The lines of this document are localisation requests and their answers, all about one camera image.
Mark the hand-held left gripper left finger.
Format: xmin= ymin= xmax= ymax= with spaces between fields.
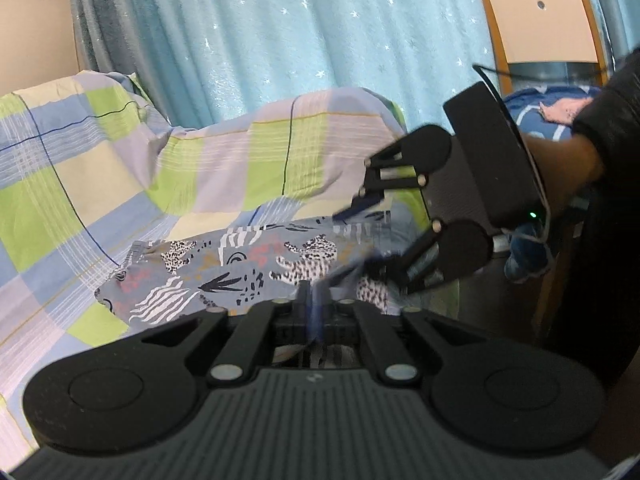
xmin=141 ymin=281 xmax=312 ymax=386

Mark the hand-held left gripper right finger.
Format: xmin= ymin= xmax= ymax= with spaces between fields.
xmin=312 ymin=282 xmax=482 ymax=386

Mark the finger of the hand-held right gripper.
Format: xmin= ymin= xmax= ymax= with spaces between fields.
xmin=332 ymin=130 xmax=432 ymax=221
xmin=322 ymin=219 xmax=467 ymax=296

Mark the grey animal print garment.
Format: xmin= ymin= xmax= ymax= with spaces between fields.
xmin=94 ymin=209 xmax=432 ymax=361

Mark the person's right forearm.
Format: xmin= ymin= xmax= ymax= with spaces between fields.
xmin=522 ymin=49 xmax=640 ymax=213

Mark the person's right hand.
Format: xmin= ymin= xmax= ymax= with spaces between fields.
xmin=504 ymin=224 xmax=551 ymax=282

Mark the blue pink patterned pillow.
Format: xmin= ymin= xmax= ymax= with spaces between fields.
xmin=502 ymin=85 xmax=603 ymax=142

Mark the green blue checked quilt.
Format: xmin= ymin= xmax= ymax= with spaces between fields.
xmin=145 ymin=86 xmax=432 ymax=241

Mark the person's dark jacket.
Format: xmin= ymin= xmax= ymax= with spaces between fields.
xmin=547 ymin=180 xmax=640 ymax=403

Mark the light blue star curtain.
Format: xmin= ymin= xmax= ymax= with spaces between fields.
xmin=112 ymin=0 xmax=503 ymax=133

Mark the green blue checked bed sheet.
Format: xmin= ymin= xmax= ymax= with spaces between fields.
xmin=0 ymin=71 xmax=177 ymax=463

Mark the black cable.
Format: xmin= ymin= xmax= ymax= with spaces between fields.
xmin=472 ymin=62 xmax=617 ymax=111

